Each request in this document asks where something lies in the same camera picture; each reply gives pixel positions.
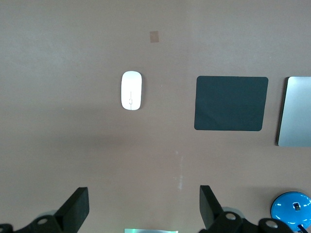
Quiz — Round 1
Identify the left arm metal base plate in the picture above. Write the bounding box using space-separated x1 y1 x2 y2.
124 228 179 233

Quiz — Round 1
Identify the black mouse pad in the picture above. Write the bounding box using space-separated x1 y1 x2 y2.
193 75 269 132

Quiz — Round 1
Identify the blue desk lamp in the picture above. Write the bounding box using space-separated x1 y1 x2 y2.
270 191 311 231

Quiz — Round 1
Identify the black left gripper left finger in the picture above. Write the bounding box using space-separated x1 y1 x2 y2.
12 186 90 233

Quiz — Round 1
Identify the white computer mouse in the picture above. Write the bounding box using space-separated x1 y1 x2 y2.
121 70 143 111

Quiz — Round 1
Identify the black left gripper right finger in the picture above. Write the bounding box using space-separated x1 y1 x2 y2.
199 185 258 233

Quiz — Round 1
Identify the silver laptop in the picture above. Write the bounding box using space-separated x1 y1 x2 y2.
275 76 311 148

